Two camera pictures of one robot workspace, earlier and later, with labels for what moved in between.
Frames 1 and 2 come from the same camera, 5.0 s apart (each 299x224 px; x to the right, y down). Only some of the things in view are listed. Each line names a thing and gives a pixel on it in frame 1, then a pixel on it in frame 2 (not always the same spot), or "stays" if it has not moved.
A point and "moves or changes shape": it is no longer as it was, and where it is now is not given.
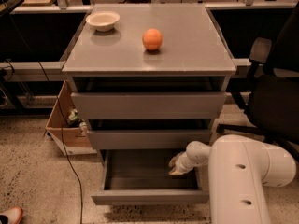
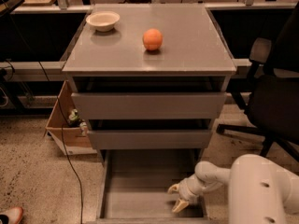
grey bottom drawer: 143,177 moves or changes shape
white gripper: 181,164 to 186,190
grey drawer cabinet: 148,77 stays
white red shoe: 11,216 stays
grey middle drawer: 152,139 stays
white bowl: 103,21 stays
